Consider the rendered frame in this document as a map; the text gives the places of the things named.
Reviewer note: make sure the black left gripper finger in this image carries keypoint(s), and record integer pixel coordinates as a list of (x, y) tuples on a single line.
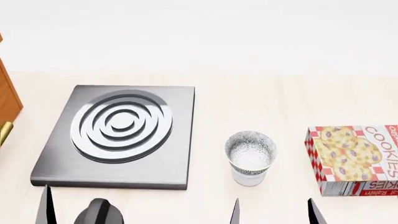
[(46, 210)]

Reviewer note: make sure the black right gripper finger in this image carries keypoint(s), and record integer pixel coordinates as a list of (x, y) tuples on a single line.
[(235, 214), (315, 215)]

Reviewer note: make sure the white speckled cup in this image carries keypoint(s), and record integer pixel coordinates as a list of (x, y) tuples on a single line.
[(250, 149)]

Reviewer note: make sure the red white cookies box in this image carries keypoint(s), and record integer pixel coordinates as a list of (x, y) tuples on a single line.
[(348, 154)]

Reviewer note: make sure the grey flat stove burner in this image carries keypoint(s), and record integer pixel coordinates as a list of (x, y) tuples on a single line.
[(174, 140)]

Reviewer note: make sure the wooden cabinet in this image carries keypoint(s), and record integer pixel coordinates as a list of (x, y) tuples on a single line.
[(7, 93)]

